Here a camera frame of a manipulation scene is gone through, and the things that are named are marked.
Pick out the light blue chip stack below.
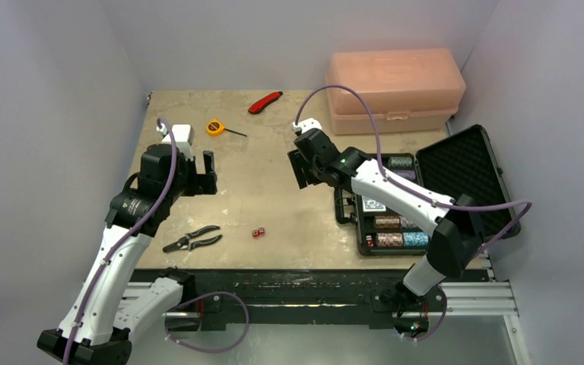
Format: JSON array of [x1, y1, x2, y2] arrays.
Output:
[[399, 216, 417, 230], [402, 231, 430, 247]]

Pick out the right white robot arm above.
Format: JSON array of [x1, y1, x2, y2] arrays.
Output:
[[288, 127, 484, 309]]

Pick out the black grey pliers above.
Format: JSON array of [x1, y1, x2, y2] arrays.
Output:
[[162, 225, 223, 253]]

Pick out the brown chip stack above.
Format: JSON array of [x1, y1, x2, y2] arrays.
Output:
[[376, 233, 404, 247], [373, 216, 402, 229]]

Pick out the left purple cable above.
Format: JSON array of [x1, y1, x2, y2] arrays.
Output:
[[62, 116, 179, 365]]

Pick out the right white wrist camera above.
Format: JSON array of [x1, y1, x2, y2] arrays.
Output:
[[292, 118, 322, 135]]

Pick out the light blue chip stack upper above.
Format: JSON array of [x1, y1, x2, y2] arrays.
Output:
[[399, 216, 417, 230]]

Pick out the brown chip stack lower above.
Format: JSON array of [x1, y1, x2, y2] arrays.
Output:
[[376, 233, 404, 247]]

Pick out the purple chip stack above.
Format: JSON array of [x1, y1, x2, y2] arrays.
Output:
[[395, 170, 417, 181]]

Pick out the black poker set case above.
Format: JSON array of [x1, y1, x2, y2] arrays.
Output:
[[334, 125, 509, 256]]

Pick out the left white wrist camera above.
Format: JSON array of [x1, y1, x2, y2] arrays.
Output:
[[156, 124, 195, 160]]

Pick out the blue card deck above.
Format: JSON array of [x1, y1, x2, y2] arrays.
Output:
[[362, 196, 386, 212]]

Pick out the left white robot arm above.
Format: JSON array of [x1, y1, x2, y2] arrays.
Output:
[[36, 144, 217, 364]]

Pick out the blue yellow chip stack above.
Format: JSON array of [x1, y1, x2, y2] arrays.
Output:
[[387, 156, 414, 170]]

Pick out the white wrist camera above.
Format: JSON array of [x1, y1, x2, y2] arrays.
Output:
[[156, 124, 195, 160], [292, 118, 322, 135]]

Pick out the pink plastic storage box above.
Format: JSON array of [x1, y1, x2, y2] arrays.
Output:
[[325, 49, 466, 135]]

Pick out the brown chip stack upper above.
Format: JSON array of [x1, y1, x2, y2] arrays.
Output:
[[373, 216, 402, 229]]

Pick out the red utility knife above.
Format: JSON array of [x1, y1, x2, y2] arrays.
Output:
[[248, 91, 284, 115]]

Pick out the black table front rail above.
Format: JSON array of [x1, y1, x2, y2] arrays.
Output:
[[129, 268, 446, 329]]

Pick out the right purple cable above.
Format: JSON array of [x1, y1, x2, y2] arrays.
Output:
[[294, 84, 533, 263]]

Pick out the light blue chip stack lower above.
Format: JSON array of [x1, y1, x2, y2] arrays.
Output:
[[402, 231, 430, 247]]

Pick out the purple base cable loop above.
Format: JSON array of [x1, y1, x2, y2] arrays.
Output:
[[163, 290, 251, 354]]

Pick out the yellow tape measure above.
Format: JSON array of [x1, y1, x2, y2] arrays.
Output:
[[205, 119, 247, 137]]

